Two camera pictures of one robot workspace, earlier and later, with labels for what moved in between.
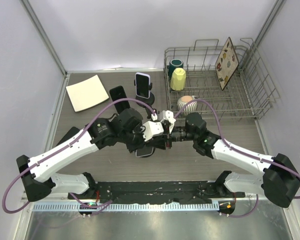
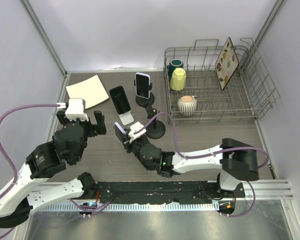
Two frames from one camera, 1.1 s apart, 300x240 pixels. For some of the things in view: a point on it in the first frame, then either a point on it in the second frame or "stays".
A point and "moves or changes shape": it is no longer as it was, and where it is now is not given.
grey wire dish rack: (207, 80) stays
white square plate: (87, 94) stays
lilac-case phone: (144, 151) moves or changes shape
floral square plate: (226, 64) stays
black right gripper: (159, 142) to (129, 145)
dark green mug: (174, 63) stays
